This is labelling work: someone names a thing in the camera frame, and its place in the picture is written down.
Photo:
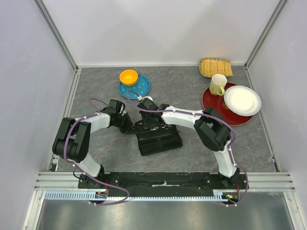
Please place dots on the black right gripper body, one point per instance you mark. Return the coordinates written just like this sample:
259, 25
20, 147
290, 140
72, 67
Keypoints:
148, 122

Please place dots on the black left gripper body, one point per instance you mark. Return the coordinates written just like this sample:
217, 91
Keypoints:
123, 122

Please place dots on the black zippered tool case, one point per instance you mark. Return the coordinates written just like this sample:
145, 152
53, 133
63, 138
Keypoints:
157, 141

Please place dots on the silver thinning scissors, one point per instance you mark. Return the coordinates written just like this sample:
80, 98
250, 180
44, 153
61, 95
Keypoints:
162, 126

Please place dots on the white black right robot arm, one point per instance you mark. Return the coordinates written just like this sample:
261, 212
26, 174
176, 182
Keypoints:
213, 131

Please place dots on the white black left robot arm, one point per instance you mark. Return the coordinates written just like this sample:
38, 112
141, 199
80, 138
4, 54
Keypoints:
72, 139

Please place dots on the blue polka dot plate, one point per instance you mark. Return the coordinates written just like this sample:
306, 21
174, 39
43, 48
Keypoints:
141, 87

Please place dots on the orange bowl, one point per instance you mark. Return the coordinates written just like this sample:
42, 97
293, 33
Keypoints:
128, 77

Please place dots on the red round plate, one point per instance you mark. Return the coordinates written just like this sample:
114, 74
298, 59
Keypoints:
217, 102

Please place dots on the pale green mug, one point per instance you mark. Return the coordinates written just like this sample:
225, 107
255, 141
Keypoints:
218, 82

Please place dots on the woven bamboo tray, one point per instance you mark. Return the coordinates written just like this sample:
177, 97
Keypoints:
210, 66

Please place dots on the white paper plate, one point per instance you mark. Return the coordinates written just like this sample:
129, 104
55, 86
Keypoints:
242, 100

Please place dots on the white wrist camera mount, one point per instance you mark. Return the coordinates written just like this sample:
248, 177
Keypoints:
140, 98

